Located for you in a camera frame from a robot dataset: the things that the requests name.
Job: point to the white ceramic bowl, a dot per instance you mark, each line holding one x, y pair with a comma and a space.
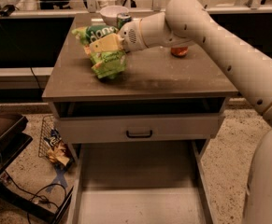
109, 14

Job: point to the red cola can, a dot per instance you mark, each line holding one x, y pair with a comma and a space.
179, 52

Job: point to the open grey middle drawer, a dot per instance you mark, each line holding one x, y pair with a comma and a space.
140, 183

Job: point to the grey drawer cabinet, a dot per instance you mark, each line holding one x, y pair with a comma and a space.
154, 83

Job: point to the snack bags in basket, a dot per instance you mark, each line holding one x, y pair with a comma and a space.
57, 150

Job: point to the grey top drawer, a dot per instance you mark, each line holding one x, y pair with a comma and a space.
84, 130

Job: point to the green rice chip bag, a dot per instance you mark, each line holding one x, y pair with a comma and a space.
106, 64

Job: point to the black drawer handle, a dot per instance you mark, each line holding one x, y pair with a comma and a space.
139, 135

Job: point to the wire mesh basket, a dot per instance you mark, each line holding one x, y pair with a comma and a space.
45, 134

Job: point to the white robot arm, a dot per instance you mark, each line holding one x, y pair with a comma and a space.
249, 70

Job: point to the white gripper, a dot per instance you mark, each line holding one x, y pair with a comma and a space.
130, 35

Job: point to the blue silver energy drink can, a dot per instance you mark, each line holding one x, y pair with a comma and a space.
123, 18

